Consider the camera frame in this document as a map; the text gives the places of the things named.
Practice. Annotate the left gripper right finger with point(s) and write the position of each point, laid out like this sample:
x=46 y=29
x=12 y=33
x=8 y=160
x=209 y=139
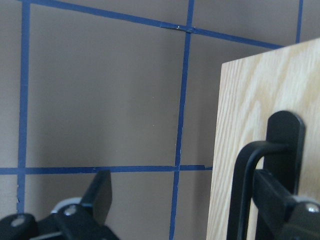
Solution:
x=282 y=215

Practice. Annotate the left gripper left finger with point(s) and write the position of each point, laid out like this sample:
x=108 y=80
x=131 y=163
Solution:
x=97 y=199

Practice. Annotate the black drawer handle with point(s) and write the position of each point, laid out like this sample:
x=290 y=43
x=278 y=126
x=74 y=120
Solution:
x=280 y=154

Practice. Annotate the wooden drawer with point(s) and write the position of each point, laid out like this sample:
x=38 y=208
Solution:
x=251 y=90

